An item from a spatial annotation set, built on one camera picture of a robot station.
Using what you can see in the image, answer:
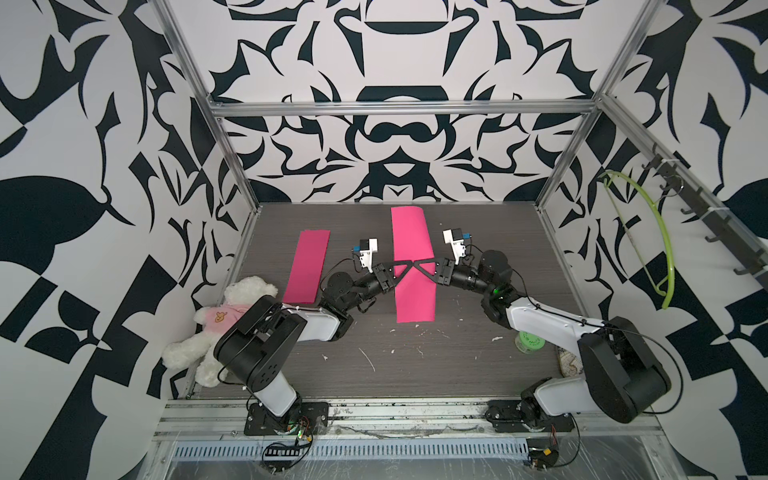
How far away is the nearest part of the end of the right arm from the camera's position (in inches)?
28.1

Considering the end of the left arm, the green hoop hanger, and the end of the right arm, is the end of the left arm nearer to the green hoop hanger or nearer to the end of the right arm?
the end of the right arm

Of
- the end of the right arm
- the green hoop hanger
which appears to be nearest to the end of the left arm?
the end of the right arm
